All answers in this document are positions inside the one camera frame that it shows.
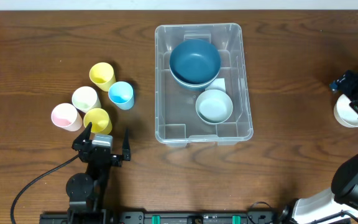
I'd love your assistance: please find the white plastic cup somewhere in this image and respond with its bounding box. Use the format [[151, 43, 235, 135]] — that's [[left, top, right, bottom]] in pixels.
[[71, 86, 101, 113]]

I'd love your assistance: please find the white small bowl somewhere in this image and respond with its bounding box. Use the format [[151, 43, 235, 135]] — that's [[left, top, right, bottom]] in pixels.
[[334, 94, 358, 128]]

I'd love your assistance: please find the black cable right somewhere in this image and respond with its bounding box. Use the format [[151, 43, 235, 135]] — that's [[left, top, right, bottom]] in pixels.
[[246, 201, 358, 224]]

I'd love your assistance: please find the clear plastic storage bin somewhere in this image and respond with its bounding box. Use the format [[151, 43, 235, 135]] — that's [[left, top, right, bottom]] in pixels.
[[155, 23, 254, 147]]

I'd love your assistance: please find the dark blue bottom bowl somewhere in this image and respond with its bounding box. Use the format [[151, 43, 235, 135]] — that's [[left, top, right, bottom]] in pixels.
[[173, 76, 216, 91]]

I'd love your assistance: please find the black cable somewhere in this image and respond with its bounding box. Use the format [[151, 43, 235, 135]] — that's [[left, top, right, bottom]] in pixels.
[[10, 154, 81, 224], [246, 201, 358, 224]]

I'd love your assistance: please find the yellow plastic cup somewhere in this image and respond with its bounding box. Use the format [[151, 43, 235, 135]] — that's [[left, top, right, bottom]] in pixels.
[[83, 108, 112, 135], [89, 62, 116, 91]]

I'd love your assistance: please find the dark blue top bowl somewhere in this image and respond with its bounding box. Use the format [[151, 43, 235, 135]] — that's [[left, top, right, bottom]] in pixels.
[[169, 39, 221, 84]]

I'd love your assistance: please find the near yellow plastic cup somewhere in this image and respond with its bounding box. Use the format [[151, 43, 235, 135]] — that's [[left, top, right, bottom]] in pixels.
[[83, 108, 112, 135]]

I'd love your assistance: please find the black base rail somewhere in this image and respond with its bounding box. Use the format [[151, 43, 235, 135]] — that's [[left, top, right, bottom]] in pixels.
[[39, 210, 280, 224]]

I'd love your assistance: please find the dark blue bowl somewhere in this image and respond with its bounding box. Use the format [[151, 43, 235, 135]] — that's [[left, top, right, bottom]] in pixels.
[[169, 39, 221, 84], [173, 76, 216, 91]]

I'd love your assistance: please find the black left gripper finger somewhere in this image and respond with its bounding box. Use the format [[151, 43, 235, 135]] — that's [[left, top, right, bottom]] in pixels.
[[71, 122, 92, 149], [122, 129, 131, 161]]

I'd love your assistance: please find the far yellow plastic cup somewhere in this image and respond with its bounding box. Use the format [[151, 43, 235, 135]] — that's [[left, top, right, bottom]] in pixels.
[[89, 62, 116, 91]]

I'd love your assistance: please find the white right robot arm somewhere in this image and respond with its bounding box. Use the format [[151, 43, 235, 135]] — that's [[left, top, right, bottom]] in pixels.
[[120, 70, 358, 223]]

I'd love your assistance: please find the light grey small bowl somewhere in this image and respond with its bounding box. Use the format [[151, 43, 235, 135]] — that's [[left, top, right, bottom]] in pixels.
[[195, 90, 234, 125]]

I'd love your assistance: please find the black cable left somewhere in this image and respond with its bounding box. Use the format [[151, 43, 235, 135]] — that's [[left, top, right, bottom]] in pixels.
[[10, 154, 81, 224]]

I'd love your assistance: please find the white paper label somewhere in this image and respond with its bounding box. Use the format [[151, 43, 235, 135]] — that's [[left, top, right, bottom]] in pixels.
[[205, 78, 226, 92]]

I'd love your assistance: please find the cream large bowl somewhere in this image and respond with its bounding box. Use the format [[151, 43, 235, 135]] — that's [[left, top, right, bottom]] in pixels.
[[170, 69, 219, 89]]

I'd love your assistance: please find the light blue plastic cup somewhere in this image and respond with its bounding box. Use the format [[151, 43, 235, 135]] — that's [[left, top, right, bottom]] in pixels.
[[108, 82, 135, 110]]

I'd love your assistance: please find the pink plastic cup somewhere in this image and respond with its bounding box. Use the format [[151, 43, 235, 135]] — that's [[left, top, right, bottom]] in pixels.
[[51, 103, 83, 131]]

